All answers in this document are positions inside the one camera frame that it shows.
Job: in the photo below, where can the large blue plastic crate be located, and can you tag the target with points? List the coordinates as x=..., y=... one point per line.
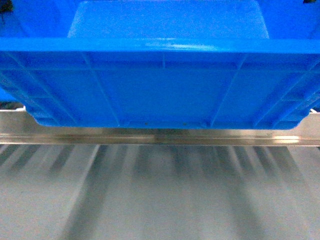
x=180, y=64

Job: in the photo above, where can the stainless steel roller shelf rack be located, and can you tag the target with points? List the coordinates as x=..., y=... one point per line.
x=18, y=127

